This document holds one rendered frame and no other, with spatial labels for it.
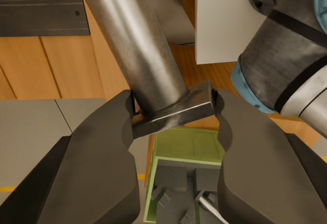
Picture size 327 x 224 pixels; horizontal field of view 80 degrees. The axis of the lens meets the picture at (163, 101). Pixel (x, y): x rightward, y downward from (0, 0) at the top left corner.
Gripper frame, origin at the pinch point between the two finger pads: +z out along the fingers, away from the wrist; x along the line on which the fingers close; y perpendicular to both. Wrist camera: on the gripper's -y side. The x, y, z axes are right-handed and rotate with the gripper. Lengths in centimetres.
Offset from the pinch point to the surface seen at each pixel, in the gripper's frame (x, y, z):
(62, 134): -101, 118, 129
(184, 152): 5, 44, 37
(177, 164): 3, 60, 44
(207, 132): 15, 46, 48
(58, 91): -34, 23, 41
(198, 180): 12, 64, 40
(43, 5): -28.4, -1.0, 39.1
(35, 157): -138, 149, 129
